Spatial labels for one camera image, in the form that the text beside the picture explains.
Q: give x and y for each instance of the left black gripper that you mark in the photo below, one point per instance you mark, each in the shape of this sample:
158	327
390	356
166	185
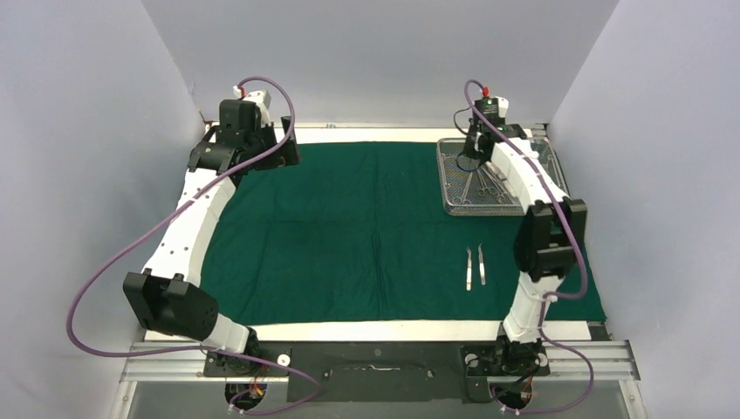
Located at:
286	154

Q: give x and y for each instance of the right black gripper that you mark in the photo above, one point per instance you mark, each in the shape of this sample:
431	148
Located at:
468	149

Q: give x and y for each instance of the metal wire mesh tray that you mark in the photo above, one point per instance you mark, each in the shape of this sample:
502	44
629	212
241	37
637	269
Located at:
462	205

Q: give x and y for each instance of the dark green surgical cloth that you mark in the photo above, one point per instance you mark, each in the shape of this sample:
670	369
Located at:
355	232

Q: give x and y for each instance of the steel tweezers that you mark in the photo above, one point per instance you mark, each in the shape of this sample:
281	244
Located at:
481	265
468	280

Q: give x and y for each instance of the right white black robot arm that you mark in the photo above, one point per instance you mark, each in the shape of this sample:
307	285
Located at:
548	249

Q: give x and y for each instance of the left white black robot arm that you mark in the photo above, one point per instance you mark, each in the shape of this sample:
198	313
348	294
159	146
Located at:
166	296

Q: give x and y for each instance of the steel surgical scissors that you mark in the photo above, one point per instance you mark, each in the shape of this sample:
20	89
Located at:
489	187

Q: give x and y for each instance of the steel haemostat clamp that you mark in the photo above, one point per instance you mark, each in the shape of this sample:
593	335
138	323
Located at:
463	197

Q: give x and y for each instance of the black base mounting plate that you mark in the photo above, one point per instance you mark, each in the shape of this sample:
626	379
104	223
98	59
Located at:
349	386

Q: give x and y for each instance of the aluminium right side rail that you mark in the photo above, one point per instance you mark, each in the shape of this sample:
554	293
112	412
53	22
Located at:
539	131

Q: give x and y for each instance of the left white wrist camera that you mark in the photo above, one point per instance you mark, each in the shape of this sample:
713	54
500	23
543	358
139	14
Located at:
261	98

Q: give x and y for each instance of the aluminium front frame rail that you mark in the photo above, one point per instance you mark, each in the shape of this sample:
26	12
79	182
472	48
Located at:
175	362

